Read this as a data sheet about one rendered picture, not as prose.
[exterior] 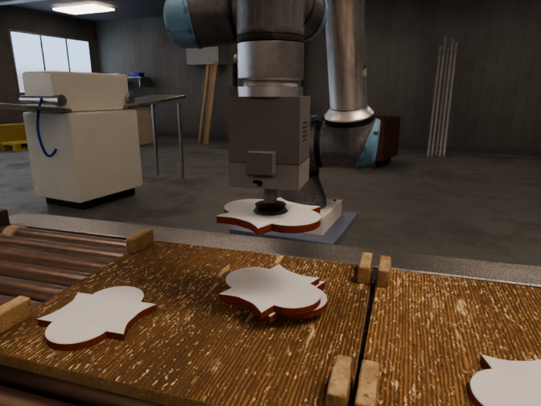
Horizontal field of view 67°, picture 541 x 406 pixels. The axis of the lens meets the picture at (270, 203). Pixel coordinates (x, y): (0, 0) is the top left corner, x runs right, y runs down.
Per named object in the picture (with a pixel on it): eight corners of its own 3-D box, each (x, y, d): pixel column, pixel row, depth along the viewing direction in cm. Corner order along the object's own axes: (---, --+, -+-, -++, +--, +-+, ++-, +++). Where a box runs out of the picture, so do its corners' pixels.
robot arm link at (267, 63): (296, 39, 42) (221, 42, 44) (295, 86, 43) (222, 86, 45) (309, 46, 49) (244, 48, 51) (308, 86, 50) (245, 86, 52)
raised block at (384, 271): (378, 270, 64) (380, 253, 63) (390, 271, 63) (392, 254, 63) (375, 287, 59) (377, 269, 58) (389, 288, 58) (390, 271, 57)
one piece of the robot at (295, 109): (210, 60, 42) (216, 212, 47) (295, 58, 40) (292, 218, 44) (241, 65, 51) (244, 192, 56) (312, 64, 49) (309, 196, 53)
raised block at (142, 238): (146, 241, 76) (145, 227, 76) (154, 242, 76) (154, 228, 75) (126, 253, 71) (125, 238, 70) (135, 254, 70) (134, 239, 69)
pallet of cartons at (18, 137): (44, 142, 1004) (41, 121, 991) (72, 143, 968) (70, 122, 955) (-12, 148, 882) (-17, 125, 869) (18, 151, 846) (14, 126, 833)
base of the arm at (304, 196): (277, 198, 118) (275, 163, 116) (329, 199, 114) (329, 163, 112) (262, 212, 104) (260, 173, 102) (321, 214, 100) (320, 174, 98)
